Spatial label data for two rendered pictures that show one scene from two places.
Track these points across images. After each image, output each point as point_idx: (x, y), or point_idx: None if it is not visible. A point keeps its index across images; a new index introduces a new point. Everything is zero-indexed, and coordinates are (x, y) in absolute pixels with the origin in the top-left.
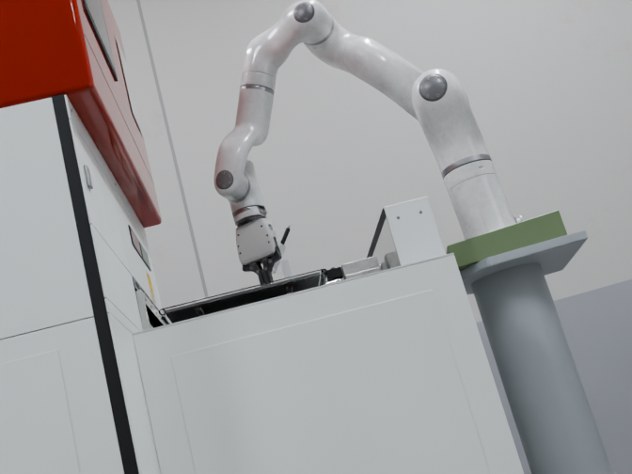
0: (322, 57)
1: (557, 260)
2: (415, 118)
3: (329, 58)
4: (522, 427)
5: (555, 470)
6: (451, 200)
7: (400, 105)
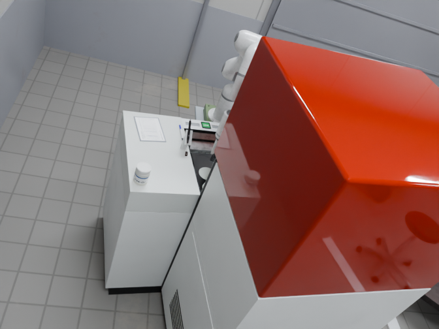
0: (243, 51)
1: None
2: (230, 74)
3: (244, 52)
4: None
5: None
6: (228, 108)
7: (235, 72)
